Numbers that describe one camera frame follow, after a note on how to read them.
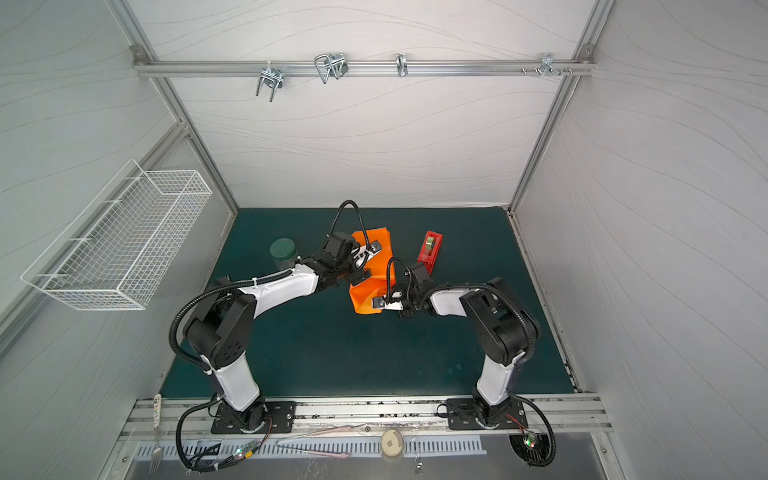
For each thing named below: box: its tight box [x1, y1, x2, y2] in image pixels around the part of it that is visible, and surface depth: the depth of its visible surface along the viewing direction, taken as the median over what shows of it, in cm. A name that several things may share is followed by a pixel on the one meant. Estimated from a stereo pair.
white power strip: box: [153, 393, 162, 430], surface depth 76 cm
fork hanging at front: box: [149, 441, 163, 475], surface depth 70 cm
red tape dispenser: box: [418, 231, 443, 275], surface depth 103 cm
